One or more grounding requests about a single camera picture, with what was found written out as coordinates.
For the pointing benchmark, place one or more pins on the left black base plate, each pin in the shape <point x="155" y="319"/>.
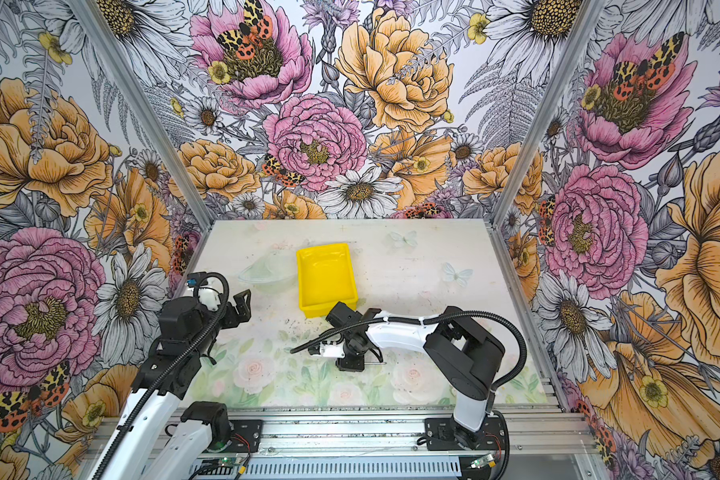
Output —
<point x="245" y="436"/>

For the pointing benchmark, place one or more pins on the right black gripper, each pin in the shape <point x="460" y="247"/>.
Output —
<point x="344" y="364"/>

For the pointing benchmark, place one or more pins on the aluminium front rail frame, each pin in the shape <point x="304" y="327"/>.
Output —
<point x="543" y="443"/>

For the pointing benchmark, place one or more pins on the white vented cable duct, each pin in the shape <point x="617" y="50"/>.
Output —
<point x="405" y="467"/>

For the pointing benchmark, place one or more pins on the right aluminium corner post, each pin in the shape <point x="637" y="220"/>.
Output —
<point x="582" y="31"/>

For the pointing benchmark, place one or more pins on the yellow plastic bin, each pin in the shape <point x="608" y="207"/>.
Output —
<point x="325" y="278"/>

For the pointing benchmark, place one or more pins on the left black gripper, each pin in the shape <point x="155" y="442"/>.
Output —
<point x="242" y="308"/>

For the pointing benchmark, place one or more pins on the aluminium corner post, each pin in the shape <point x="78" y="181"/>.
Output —
<point x="113" y="56"/>
<point x="582" y="31"/>

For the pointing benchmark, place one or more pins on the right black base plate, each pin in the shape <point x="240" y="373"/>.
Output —
<point x="445" y="434"/>

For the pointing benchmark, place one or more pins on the left aluminium corner post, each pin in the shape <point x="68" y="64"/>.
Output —
<point x="113" y="56"/>

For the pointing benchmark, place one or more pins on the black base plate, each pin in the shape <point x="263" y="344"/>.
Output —
<point x="245" y="436"/>
<point x="445" y="434"/>

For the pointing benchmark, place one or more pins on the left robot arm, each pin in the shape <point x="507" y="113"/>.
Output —
<point x="188" y="329"/>

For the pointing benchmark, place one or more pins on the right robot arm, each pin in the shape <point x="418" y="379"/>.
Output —
<point x="464" y="353"/>

